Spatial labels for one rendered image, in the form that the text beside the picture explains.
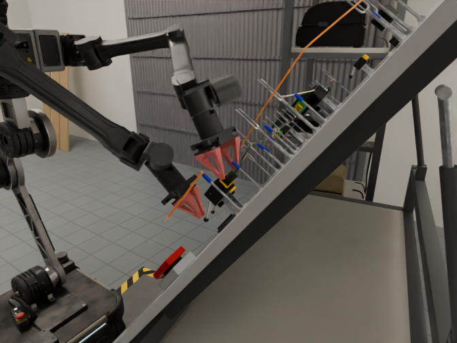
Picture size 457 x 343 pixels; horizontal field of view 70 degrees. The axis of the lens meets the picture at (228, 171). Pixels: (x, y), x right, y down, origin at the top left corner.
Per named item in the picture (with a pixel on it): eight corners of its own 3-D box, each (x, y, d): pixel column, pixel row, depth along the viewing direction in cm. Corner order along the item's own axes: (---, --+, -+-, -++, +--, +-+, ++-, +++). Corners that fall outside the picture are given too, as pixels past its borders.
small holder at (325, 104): (349, 94, 82) (328, 75, 83) (336, 109, 77) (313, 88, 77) (338, 107, 86) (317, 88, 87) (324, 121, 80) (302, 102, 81)
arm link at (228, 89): (184, 108, 83) (173, 76, 78) (225, 90, 85) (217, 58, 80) (200, 128, 74) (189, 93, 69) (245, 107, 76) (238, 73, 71)
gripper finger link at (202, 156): (245, 168, 76) (229, 131, 74) (227, 181, 71) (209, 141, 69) (225, 173, 81) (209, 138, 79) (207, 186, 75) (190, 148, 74)
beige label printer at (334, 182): (284, 201, 183) (286, 168, 176) (292, 186, 201) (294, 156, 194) (341, 210, 172) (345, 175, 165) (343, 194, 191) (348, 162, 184)
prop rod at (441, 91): (451, 85, 39) (465, 292, 46) (448, 83, 41) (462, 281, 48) (436, 88, 40) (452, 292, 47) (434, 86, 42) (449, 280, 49)
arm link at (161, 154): (136, 134, 88) (119, 161, 85) (136, 118, 77) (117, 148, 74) (175, 156, 90) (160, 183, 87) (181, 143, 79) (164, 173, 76)
